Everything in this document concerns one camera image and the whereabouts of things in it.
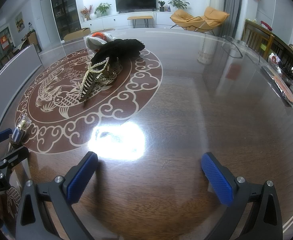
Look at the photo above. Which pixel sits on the green potted plant left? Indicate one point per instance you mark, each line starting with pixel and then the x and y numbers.
pixel 102 9

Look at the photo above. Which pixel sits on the gold pearl hair claw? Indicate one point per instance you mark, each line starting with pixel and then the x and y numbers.
pixel 100 73

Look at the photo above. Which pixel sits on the gold cosmetic tube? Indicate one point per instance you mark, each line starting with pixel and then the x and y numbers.
pixel 20 130

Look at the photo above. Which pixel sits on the cardboard carton on floor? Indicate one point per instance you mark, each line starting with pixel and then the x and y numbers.
pixel 77 34

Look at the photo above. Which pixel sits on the grey curtain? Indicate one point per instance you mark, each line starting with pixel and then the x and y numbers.
pixel 233 8

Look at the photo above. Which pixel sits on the green potted plant right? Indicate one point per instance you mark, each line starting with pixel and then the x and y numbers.
pixel 179 4

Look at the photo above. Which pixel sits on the small potted plant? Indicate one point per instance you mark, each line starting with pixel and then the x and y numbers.
pixel 161 6

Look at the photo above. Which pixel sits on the green potted plant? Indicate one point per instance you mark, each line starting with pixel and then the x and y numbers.
pixel 102 9
pixel 179 4

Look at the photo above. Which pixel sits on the white knit glove orange cuff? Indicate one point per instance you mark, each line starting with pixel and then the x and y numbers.
pixel 95 41

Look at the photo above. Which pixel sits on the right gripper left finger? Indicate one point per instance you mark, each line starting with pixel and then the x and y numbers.
pixel 34 220

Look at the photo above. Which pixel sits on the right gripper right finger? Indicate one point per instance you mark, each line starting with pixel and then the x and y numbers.
pixel 264 220

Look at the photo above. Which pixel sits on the dark glass display cabinet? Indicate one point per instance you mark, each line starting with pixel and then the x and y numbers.
pixel 66 17

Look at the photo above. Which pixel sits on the orange lounge chair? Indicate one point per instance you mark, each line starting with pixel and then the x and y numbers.
pixel 211 19

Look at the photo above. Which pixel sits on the grey cardboard sorting box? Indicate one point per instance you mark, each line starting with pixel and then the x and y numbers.
pixel 15 74

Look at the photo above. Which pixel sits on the red flower vase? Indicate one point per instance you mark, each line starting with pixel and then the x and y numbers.
pixel 86 11

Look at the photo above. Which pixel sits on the black flat television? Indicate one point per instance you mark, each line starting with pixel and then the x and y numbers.
pixel 129 5

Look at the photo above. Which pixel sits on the white tv console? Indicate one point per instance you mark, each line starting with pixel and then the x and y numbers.
pixel 152 19

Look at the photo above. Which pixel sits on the wooden sideboard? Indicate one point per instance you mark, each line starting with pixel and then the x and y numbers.
pixel 265 42

